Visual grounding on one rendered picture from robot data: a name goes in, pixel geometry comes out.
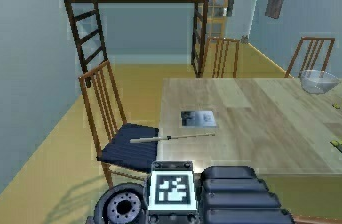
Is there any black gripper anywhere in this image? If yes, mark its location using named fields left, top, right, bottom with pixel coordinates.
left=86, top=182, right=149, bottom=224

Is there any slim pale baseball bat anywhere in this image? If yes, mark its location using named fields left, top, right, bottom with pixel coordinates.
left=129, top=132, right=216, bottom=145

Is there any wooden chair with blue cushion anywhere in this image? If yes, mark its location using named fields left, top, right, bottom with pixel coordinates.
left=78, top=60, right=160, bottom=189

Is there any grey open book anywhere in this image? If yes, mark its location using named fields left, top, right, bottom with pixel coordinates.
left=180, top=110, right=219, bottom=129

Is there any pale wooden dining table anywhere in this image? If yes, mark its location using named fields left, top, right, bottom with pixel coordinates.
left=156, top=77, right=342, bottom=176

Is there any dark brown ladder shelf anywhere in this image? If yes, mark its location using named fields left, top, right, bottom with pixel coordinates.
left=63, top=0, right=210, bottom=79

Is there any wooden glass-pane door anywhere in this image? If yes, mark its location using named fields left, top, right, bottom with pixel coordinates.
left=206, top=0, right=236, bottom=39

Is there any clear glass bowl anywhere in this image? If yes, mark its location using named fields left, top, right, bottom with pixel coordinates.
left=299, top=69, right=341, bottom=95

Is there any dark framed wall picture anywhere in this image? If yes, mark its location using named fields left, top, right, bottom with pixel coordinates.
left=264, top=0, right=285, bottom=20

